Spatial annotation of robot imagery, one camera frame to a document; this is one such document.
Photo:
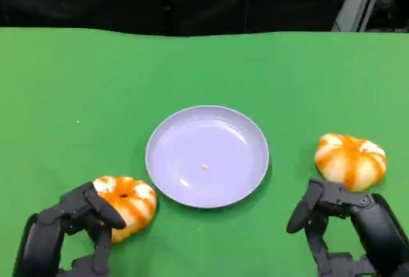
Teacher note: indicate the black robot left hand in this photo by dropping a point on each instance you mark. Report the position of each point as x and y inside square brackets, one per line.
[48, 235]

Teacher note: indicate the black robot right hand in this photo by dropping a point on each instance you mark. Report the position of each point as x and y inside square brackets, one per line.
[380, 229]

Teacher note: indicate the orange and white toy bread roll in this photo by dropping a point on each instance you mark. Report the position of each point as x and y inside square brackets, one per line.
[137, 203]
[348, 162]

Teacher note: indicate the green table cloth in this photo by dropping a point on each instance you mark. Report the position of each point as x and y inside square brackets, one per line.
[96, 98]

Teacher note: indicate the lilac plate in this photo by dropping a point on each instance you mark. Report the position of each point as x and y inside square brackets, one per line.
[207, 149]

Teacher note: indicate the grey metal frame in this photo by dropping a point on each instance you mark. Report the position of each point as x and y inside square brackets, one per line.
[361, 2]

